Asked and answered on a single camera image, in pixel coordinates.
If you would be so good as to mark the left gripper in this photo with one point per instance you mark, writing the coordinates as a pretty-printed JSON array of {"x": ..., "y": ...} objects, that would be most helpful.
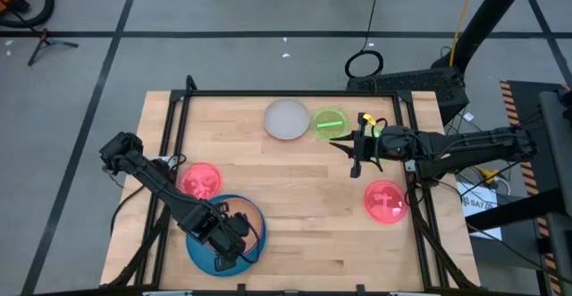
[{"x": 232, "y": 235}]

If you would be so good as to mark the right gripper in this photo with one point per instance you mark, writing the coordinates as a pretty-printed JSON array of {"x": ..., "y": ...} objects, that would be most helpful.
[{"x": 368, "y": 146}]

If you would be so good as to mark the green transparent plate with stripe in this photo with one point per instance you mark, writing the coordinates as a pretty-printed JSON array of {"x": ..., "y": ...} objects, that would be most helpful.
[{"x": 330, "y": 116}]

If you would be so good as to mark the white plastic plate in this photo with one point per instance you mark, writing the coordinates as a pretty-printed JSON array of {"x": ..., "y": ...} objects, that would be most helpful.
[{"x": 286, "y": 119}]

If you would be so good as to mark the red transparent plastic plate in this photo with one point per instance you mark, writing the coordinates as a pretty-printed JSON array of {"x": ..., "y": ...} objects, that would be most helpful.
[
  {"x": 385, "y": 202},
  {"x": 203, "y": 182}
]

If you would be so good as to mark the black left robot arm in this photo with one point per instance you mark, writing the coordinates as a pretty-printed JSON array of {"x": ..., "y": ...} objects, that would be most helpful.
[{"x": 170, "y": 193}]

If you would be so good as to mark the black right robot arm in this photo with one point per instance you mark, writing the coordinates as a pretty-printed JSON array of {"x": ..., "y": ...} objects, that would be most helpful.
[{"x": 469, "y": 148}]

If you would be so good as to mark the large blue plastic plate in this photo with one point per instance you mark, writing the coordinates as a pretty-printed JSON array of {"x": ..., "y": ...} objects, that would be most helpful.
[{"x": 201, "y": 260}]

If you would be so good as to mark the yellow gripper tag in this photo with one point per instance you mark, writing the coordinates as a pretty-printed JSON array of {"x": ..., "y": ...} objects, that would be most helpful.
[{"x": 369, "y": 118}]

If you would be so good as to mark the white label tag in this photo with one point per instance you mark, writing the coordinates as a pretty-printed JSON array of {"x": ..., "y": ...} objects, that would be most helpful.
[{"x": 409, "y": 166}]

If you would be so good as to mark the black perforated metal box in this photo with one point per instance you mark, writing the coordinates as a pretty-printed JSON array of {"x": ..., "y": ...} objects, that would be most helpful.
[{"x": 402, "y": 83}]

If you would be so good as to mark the small white floor tag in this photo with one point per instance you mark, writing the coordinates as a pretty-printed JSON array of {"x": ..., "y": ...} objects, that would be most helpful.
[{"x": 468, "y": 117}]

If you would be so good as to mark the white paper sheet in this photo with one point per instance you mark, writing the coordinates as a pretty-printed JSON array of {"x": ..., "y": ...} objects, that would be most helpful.
[{"x": 473, "y": 193}]

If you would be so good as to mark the yellow plug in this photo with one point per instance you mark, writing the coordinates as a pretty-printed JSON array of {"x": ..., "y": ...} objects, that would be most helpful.
[{"x": 489, "y": 175}]

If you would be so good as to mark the black floor mat striped edge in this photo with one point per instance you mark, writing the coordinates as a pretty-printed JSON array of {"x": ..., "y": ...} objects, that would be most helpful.
[{"x": 520, "y": 99}]

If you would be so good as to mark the grey metal beam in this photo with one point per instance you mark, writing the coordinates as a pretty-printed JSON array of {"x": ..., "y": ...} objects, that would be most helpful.
[{"x": 556, "y": 153}]

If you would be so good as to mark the small black tripod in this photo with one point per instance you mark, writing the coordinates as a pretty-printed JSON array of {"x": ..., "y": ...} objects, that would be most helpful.
[{"x": 44, "y": 42}]

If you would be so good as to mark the black aluminium table frame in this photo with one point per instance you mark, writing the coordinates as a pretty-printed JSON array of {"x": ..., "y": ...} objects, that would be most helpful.
[{"x": 290, "y": 93}]

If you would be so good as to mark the black diagonal frame strut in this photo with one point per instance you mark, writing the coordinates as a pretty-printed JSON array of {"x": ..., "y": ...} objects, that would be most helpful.
[
  {"x": 143, "y": 249},
  {"x": 440, "y": 249}
]

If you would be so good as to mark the black slanted rig post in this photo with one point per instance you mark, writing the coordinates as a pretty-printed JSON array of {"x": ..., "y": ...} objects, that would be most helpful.
[
  {"x": 514, "y": 208},
  {"x": 487, "y": 14}
]

